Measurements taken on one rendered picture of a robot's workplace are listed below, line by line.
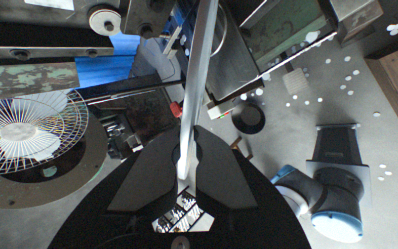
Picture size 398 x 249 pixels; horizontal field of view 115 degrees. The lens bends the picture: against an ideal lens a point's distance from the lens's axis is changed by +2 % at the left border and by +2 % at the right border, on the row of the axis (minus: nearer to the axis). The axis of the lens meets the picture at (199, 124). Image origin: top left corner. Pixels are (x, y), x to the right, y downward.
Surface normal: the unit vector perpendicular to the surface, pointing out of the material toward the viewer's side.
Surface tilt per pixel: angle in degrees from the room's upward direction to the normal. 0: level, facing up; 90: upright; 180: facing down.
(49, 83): 90
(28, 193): 90
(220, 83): 0
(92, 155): 90
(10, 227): 90
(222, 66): 0
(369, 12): 0
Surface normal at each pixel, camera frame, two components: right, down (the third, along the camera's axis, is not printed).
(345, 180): -0.15, -0.70
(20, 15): 0.44, 0.90
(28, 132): 0.78, 0.48
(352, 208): 0.22, -0.73
